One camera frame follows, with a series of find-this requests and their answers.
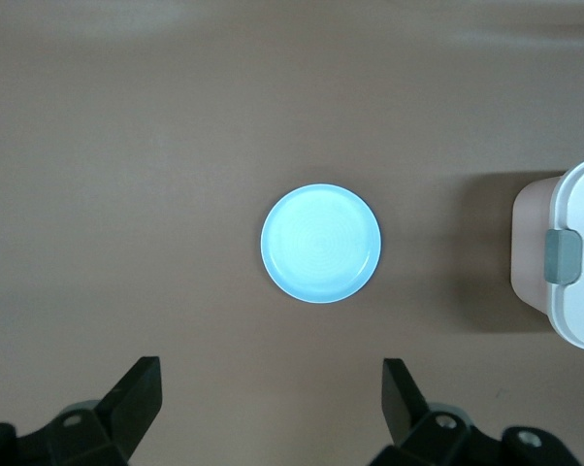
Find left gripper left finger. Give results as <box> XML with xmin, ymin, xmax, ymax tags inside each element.
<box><xmin>0</xmin><ymin>356</ymin><xmax>165</xmax><ymax>466</ymax></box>

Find light blue round plate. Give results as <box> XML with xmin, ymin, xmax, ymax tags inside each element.
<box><xmin>259</xmin><ymin>183</ymin><xmax>383</xmax><ymax>306</ymax></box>

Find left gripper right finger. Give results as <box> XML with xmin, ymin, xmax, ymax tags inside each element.
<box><xmin>369</xmin><ymin>357</ymin><xmax>582</xmax><ymax>466</ymax></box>

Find white lidded storage box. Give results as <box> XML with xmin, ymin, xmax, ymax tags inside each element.
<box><xmin>509</xmin><ymin>154</ymin><xmax>584</xmax><ymax>351</ymax></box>

